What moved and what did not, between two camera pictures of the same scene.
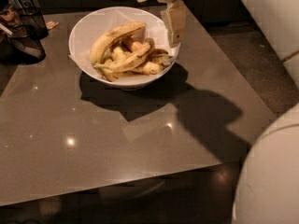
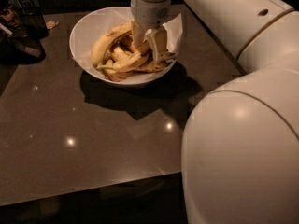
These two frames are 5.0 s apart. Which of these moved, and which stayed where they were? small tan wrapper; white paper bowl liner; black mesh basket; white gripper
Moved: white gripper
Stayed: small tan wrapper; black mesh basket; white paper bowl liner
